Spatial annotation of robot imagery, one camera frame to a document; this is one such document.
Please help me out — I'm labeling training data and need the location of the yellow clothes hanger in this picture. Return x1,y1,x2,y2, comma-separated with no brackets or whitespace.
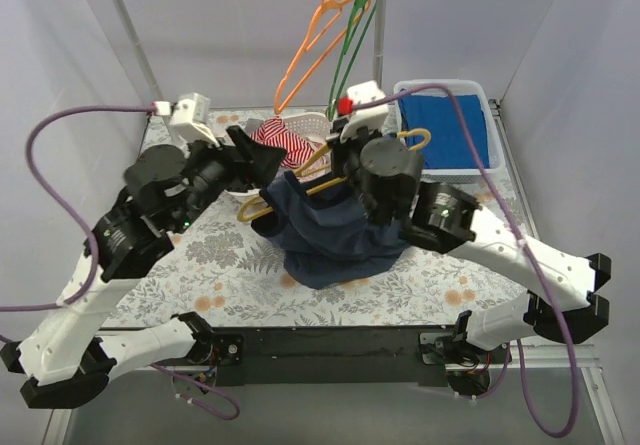
236,128,431,223

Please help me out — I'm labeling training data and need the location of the navy blue tank top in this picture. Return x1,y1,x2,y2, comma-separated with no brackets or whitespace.
251,171,409,290

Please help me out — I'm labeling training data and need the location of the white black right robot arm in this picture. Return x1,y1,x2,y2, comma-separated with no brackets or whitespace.
329,117,611,363

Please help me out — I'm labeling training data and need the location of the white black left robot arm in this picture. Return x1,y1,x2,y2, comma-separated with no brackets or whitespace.
1,126,286,409

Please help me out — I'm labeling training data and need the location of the green clothes hanger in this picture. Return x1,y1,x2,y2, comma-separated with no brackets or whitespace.
325,0,376,121

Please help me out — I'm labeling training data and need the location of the orange clothes hanger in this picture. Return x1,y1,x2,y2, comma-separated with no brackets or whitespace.
273,0,371,115

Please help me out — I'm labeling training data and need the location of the white oval laundry basket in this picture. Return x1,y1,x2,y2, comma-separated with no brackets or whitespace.
227,111,331,203

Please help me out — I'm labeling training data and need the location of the red white striped garment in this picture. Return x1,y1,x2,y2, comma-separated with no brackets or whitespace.
250,116,322,170

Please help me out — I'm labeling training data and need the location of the blue folded cloth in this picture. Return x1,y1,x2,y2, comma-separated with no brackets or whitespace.
396,94,490,170

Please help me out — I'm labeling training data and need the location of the floral table mat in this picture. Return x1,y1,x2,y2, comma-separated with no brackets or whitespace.
92,105,555,329

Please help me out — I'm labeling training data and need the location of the white rectangular basket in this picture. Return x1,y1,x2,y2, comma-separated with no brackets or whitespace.
394,79,506,183

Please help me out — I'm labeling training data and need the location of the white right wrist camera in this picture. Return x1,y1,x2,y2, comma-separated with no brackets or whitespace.
336,80,389,143

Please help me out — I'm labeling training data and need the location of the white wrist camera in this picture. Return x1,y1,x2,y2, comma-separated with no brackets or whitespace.
152,93,219,146
336,80,389,143

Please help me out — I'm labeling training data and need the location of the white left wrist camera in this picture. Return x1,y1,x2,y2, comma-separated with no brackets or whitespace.
152,93,219,146

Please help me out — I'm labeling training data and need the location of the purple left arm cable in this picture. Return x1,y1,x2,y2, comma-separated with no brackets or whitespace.
0,103,241,421

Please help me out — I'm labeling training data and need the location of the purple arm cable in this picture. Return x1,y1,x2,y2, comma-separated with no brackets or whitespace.
0,103,241,421
349,82,581,439

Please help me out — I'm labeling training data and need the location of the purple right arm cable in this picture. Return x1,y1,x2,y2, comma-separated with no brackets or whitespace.
349,82,581,439

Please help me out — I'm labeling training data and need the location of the aluminium frame rail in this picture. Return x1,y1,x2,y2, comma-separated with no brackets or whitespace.
42,366,170,444

